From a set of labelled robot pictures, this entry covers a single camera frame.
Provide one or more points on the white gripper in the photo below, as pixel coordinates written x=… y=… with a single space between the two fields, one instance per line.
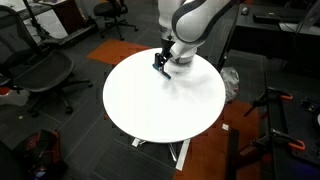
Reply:
x=176 y=50

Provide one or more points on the teal marker pen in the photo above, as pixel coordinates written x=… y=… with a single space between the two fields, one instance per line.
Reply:
x=165 y=74

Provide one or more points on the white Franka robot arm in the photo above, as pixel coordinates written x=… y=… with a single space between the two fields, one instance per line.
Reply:
x=193 y=20

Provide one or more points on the grey white bowl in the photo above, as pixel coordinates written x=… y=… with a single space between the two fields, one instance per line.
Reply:
x=185 y=61

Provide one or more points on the clear crumpled plastic bag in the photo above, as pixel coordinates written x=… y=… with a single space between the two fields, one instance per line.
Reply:
x=230 y=81

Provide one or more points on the black swivel office chair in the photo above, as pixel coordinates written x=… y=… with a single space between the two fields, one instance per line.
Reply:
x=110 y=8

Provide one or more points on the small white floor tag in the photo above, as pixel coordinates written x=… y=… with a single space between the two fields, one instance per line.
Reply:
x=225 y=127

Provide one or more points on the black kick scooter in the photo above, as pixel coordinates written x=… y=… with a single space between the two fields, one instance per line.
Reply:
x=71 y=36

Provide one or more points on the white metal table base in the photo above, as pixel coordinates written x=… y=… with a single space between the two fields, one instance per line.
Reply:
x=183 y=153

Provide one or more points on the grey computer mouse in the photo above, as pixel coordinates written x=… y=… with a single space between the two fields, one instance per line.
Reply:
x=245 y=10

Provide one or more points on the dark brown cabinet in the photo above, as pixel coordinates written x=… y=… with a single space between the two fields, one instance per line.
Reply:
x=70 y=16

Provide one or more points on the black desk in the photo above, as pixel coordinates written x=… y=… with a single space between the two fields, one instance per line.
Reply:
x=266 y=33

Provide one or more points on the black upright board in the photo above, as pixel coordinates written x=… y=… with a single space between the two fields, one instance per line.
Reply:
x=233 y=153

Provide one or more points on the black keyboard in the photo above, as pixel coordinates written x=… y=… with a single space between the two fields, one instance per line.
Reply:
x=270 y=17

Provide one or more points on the black mesh office chair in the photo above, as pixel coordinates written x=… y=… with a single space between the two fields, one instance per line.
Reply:
x=43 y=71

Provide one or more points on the black workbench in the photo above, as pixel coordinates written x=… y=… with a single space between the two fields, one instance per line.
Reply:
x=293 y=123

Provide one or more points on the red and black bag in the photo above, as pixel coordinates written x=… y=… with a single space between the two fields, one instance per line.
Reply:
x=43 y=150

